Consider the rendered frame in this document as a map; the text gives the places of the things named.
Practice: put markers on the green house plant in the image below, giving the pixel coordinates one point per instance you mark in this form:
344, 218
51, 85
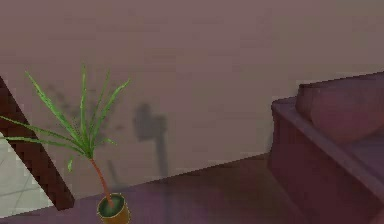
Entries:
84, 140

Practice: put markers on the yellow plant pot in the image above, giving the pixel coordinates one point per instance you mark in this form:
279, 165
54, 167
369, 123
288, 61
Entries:
116, 215

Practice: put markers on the maroon sofa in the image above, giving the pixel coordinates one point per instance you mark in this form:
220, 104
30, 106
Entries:
320, 160

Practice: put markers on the dark brown door frame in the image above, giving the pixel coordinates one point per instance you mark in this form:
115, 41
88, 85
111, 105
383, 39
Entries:
36, 156

